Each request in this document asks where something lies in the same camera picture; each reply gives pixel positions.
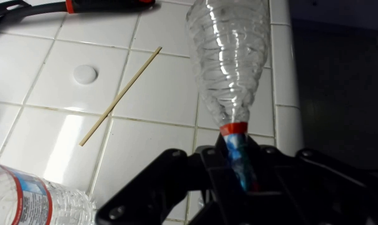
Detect wooden skewer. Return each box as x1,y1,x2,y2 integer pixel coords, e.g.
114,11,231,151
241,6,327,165
78,45,164,147

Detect black slotted spatula red band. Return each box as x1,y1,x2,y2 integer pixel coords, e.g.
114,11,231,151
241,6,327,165
0,0,157,25

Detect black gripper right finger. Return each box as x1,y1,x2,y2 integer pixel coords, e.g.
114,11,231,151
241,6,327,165
246,136,378,225

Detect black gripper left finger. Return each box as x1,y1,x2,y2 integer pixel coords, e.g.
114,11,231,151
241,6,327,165
94,142,246,225

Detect white bottle cap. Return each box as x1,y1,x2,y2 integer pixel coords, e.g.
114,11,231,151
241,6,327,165
73,63,99,86

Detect capped clear water bottle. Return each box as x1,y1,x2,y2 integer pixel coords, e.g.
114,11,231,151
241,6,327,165
0,160,98,225

